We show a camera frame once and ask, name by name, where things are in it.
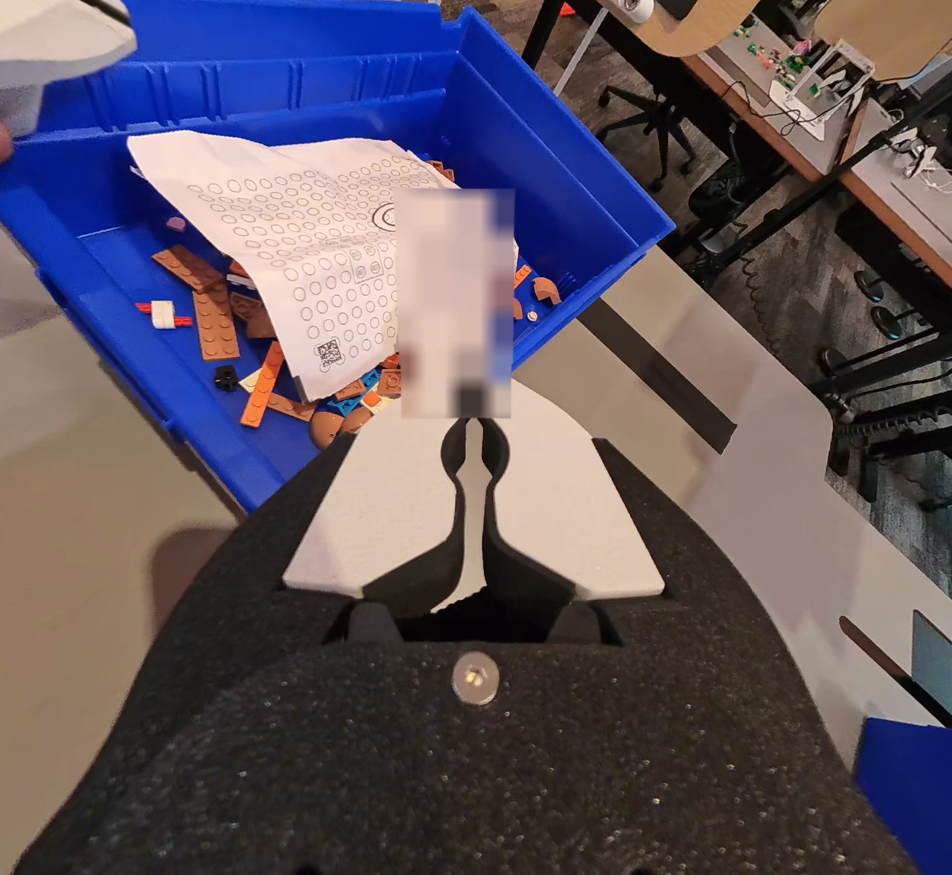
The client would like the white circle-patterned sheet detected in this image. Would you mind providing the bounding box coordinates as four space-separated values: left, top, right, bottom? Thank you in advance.
126 129 522 403

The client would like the black office chair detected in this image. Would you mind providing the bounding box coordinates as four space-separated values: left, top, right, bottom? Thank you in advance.
595 85 702 193

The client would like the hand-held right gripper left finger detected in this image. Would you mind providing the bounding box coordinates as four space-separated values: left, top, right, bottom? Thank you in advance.
283 406 468 599

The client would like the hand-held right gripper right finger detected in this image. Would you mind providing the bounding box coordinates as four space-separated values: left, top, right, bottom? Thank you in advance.
482 378 666 602

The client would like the black stand bar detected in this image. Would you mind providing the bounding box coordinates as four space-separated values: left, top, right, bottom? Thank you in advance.
688 86 952 281

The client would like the long wooden desk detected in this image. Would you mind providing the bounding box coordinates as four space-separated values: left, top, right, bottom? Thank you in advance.
840 94 952 288
680 12 879 184

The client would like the small blue storage bin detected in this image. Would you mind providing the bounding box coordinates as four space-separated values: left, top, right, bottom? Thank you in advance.
855 715 952 875

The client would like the pile of loose toy bricks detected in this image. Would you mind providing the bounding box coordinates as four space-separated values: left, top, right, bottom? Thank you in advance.
134 159 566 452

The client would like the blue plastic bin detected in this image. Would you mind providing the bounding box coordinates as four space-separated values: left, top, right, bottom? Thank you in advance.
0 0 676 515

